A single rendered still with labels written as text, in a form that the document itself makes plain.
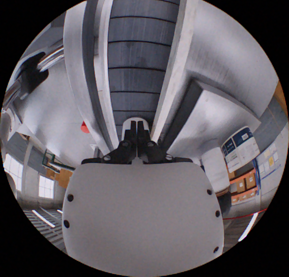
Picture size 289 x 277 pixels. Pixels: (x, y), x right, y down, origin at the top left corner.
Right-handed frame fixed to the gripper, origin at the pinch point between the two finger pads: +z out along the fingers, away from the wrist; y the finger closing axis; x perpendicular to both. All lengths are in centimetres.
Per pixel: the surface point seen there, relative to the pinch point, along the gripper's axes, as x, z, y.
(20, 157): -182, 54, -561
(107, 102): 2.9, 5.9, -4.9
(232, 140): -7.0, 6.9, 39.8
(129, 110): 1.4, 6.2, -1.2
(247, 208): -252, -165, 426
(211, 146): -9.5, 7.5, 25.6
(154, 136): -2.5, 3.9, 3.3
